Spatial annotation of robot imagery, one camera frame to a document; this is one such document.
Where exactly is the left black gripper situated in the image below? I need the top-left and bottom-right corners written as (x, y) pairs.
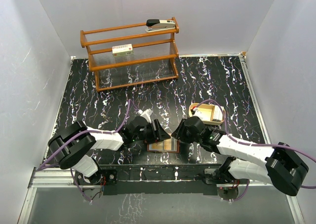
top-left (132, 119), bottom-right (170, 144)

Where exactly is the brown leather card holder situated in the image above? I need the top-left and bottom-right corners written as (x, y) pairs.
top-left (147, 138), bottom-right (180, 153)

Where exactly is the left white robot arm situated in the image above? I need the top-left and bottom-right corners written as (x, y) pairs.
top-left (48, 116), bottom-right (171, 184)

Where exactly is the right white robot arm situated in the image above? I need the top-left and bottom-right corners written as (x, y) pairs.
top-left (171, 116), bottom-right (309, 196)

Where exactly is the stack of cards in tray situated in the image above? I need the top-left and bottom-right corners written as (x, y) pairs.
top-left (212, 105), bottom-right (224, 122)

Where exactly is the beige oval tray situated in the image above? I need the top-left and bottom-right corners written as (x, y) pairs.
top-left (188, 103), bottom-right (225, 126)

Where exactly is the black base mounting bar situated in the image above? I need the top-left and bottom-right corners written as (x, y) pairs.
top-left (101, 164), bottom-right (246, 195)

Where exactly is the wooden three-tier shelf rack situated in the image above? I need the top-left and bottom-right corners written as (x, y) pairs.
top-left (80, 17), bottom-right (179, 92)

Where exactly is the white and red staples box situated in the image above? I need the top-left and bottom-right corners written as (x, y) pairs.
top-left (112, 44), bottom-right (133, 57)

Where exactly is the black and beige stapler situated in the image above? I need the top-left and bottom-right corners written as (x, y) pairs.
top-left (145, 19), bottom-right (176, 33)

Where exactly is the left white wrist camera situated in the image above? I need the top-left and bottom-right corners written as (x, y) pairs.
top-left (137, 109), bottom-right (153, 123)

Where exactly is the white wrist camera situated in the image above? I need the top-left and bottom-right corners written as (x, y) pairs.
top-left (192, 106), bottom-right (204, 120)
top-left (137, 109), bottom-right (153, 123)

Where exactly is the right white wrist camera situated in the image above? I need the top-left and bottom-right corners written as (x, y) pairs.
top-left (192, 106), bottom-right (204, 120)

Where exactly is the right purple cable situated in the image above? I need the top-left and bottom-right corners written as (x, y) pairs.
top-left (193, 99), bottom-right (316, 201)

